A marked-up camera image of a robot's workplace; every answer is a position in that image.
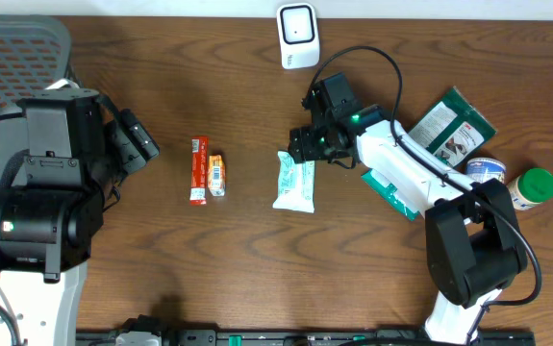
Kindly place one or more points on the white blue round container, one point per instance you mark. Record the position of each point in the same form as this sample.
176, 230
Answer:
484, 169

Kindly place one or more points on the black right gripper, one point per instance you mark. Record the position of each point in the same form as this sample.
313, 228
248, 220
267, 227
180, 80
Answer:
301, 145

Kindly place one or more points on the light green small pouch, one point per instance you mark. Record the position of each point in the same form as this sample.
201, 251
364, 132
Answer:
295, 185

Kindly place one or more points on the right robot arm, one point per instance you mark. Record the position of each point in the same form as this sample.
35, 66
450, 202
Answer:
474, 247

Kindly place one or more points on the small orange carton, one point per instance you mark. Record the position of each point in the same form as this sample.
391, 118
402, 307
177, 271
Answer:
216, 176

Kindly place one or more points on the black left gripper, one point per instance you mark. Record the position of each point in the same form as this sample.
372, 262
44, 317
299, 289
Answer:
129, 141

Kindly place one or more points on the green lid jar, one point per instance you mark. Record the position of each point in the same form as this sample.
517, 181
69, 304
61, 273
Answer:
531, 188

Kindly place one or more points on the red white tube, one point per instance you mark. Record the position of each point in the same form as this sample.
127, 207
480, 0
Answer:
199, 168

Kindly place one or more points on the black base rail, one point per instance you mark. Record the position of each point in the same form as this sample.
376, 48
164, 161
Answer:
147, 330

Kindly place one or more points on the grey plastic mesh basket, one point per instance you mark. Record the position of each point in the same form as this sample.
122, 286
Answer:
34, 54

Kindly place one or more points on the green 3M product package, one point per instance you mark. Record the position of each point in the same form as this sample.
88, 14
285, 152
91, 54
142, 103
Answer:
446, 135

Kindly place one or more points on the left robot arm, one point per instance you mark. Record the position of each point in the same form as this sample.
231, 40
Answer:
73, 151

